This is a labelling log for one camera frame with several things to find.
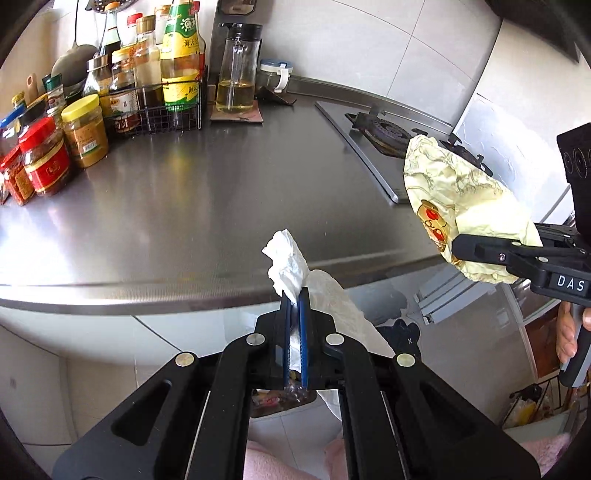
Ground small black object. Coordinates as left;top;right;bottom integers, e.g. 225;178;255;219
256;85;298;106

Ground aluminium profile bar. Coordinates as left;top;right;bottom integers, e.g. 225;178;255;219
414;265;467;326

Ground clear glass bottle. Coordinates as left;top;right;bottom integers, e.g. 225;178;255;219
133;15;164;112

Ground steel gas stove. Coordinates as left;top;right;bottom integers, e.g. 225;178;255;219
315;99;497;205

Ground brown bottle with yellow label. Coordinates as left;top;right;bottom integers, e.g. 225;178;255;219
109;46;141;134

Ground glass oil dispenser black lid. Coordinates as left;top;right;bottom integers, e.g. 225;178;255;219
215;23;263;114

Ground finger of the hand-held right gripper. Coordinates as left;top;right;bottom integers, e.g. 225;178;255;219
451;234;548;280
533;223;580;250

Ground metal slotted spoon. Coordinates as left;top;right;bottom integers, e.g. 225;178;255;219
85;0;139;12

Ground yellow-lid jar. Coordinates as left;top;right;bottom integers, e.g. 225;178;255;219
61;93;110;169

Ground blue-lid jar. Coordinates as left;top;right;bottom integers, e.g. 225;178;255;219
0;113;21;155

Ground black stove grate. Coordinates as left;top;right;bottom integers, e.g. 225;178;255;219
346;107;419;155
438;135;496;178

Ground person's right hand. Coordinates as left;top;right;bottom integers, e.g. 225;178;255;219
556;301;591;366

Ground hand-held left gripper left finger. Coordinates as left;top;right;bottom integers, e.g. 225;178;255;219
53;295;293;480

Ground black-lid jar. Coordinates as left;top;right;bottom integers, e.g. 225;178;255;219
18;104;51;127

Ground small red-lid chili jar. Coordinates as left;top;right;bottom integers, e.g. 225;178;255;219
0;148;35;206

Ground white base cabinet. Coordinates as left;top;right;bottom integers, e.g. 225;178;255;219
0;305;416;365

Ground large green-label bottle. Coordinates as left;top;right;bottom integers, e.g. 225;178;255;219
160;0;205;114

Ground pale yellow paper wrapper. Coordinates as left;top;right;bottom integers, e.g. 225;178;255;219
403;135;544;284

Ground red-cap bottle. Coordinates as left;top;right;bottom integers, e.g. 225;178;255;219
122;13;144;49

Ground white paper towel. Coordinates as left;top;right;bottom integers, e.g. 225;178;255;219
262;229;397;422

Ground pink fluffy pants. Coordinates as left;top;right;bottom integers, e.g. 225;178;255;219
244;438;352;480

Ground grey metal ladle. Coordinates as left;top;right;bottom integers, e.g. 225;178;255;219
50;0;100;90

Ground green-lid spice bottle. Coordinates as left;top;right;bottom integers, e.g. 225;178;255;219
44;74;68;112

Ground black wire rack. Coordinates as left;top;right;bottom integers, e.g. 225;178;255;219
104;66;208;138

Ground small lidded glass jar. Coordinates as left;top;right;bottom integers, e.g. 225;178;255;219
259;58;295;94

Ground large red-lid sauce jar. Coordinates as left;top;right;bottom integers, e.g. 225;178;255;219
18;117;73;197

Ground floor storage rack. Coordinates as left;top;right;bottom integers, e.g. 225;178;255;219
501;381;571;432

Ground dark glass sauce bottle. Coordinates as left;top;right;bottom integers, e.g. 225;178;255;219
96;2;122;58

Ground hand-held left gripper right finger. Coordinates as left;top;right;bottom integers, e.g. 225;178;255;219
298;287;541;480

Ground glass cruet with metal top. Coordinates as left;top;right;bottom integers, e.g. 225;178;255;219
83;54;113;99

